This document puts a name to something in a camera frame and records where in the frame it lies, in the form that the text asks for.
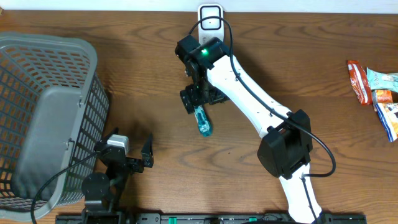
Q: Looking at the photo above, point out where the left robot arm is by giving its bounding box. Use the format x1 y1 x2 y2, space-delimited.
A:
81 134 154 223

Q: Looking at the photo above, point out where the orange small box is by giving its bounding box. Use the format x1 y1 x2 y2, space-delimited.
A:
372 90 394 106

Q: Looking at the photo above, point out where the teal Listerine mouthwash bottle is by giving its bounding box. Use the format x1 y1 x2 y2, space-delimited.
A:
194 106 212 137

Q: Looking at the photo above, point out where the white barcode scanner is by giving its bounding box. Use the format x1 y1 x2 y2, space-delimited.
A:
197 3 224 44

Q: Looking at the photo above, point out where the light blue wipes pack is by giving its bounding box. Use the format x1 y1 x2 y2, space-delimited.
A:
366 68 398 92

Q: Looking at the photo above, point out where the black right camera cable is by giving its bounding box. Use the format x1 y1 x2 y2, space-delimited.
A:
188 16 337 223

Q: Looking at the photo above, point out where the black camera cable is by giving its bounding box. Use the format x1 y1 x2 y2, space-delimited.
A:
30 151 100 224
188 16 337 223

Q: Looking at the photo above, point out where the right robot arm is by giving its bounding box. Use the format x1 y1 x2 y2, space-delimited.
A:
175 35 322 223

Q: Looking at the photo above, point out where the black left camera cable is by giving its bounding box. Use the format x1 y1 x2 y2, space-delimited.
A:
30 151 100 224

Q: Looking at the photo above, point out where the red snack bar wrapper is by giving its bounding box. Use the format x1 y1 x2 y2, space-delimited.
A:
347 60 373 105

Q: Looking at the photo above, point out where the yellow snack bag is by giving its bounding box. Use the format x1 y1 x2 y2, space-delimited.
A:
376 103 397 142

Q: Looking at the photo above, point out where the grey plastic shopping basket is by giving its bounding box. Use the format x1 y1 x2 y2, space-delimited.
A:
1 32 109 222

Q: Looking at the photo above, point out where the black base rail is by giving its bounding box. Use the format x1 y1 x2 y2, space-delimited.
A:
55 212 368 224

